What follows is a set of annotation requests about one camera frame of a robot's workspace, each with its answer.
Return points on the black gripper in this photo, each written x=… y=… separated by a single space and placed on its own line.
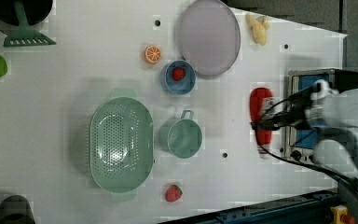
x=295 y=115

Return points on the red ketchup bottle toy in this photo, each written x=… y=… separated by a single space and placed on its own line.
x=256 y=106

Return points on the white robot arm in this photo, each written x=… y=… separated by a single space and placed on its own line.
x=331 y=114

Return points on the green oval strainer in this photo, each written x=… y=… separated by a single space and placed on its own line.
x=121 y=144

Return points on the blue bowl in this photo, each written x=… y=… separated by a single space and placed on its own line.
x=181 y=87

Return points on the yellow banana toy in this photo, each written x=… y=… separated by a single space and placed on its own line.
x=258 y=27

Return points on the red strawberry in bowl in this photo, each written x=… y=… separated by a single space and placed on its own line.
x=178 y=74

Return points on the lilac round plate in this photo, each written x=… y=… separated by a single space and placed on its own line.
x=209 y=37

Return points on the yellow red clamp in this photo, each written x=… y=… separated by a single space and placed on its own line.
x=341 y=216

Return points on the red strawberry toy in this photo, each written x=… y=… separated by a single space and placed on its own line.
x=173 y=193

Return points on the orange slice toy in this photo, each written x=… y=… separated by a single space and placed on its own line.
x=152 y=54

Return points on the black pan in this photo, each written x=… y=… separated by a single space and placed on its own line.
x=35 y=11

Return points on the green spatula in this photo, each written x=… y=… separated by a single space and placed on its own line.
x=25 y=35

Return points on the dark grey object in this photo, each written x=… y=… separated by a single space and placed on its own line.
x=16 y=209

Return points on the green cup with handle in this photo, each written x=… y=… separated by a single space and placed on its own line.
x=181 y=137

